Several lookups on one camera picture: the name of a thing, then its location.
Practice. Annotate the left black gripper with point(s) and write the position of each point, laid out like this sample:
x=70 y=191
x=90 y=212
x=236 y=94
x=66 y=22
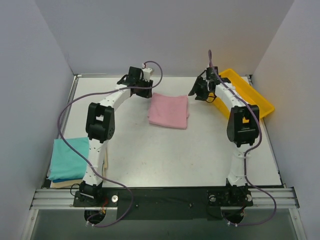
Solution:
x=142 y=88

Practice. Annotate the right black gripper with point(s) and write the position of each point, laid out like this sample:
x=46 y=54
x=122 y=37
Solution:
x=200 y=87

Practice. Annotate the pink t shirt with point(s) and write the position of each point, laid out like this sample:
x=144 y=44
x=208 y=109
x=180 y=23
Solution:
x=169 y=111

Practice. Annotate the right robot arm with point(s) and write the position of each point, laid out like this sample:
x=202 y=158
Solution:
x=243 y=127

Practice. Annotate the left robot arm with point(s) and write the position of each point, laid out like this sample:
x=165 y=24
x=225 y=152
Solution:
x=100 y=125

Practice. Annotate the yellow plastic tray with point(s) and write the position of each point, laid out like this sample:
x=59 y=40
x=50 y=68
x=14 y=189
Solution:
x=248 y=93

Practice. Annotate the teal folded t shirt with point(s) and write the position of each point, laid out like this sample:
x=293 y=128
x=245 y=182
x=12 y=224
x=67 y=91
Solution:
x=65 y=163

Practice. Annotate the beige folded t shirt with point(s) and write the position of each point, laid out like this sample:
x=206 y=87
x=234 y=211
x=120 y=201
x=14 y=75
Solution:
x=69 y=184

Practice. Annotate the blue folded t shirt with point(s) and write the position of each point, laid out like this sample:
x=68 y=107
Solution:
x=66 y=180

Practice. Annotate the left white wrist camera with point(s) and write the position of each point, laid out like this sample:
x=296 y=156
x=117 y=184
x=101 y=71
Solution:
x=147 y=72

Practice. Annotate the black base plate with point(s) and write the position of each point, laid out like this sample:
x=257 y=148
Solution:
x=179 y=211

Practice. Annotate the aluminium rail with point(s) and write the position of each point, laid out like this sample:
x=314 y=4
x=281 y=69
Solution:
x=60 y=199

